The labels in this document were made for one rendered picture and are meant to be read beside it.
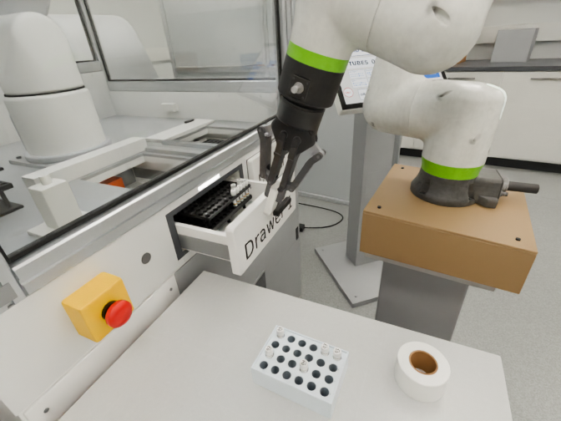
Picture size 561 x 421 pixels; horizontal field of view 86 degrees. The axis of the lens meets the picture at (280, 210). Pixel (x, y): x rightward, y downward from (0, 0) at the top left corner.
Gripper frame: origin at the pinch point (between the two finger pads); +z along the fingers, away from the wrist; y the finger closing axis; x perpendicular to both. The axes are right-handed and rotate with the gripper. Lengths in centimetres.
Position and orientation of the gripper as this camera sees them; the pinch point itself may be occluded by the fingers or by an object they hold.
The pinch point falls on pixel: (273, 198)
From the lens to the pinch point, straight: 60.9
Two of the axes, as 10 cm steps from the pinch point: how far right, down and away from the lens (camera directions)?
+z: -2.6, 7.6, 6.0
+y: 8.7, 4.5, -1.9
